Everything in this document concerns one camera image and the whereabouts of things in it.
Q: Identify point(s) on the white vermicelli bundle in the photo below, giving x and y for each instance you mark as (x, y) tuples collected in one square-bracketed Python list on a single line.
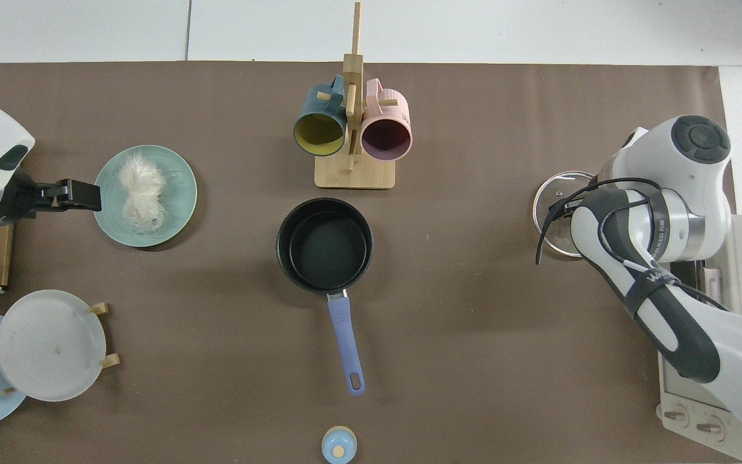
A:
[(142, 190)]

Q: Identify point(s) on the glass lid with blue knob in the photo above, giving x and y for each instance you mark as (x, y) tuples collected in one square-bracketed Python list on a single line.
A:
[(554, 222)]

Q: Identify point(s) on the teal plate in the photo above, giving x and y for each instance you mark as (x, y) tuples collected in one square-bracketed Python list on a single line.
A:
[(181, 193)]

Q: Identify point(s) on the white plate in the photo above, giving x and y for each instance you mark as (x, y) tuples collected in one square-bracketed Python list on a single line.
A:
[(49, 345)]

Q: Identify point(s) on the wooden plate rack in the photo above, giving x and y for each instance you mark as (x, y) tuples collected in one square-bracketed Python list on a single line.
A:
[(111, 361)]

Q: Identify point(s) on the dark blue cup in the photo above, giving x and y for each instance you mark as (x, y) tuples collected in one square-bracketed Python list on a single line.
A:
[(319, 134)]

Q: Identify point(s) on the wooden cup stand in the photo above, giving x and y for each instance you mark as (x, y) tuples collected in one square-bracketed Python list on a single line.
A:
[(355, 175)]

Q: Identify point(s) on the pink cup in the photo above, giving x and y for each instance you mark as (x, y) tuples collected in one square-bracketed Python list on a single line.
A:
[(386, 138)]

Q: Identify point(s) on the small blue round thing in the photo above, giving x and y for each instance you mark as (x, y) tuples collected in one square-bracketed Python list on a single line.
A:
[(339, 446)]

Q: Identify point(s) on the brown table cloth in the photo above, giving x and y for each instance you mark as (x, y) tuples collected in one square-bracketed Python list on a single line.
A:
[(474, 290)]

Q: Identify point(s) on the pale toaster oven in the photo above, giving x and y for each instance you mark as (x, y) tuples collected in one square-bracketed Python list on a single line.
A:
[(693, 412)]

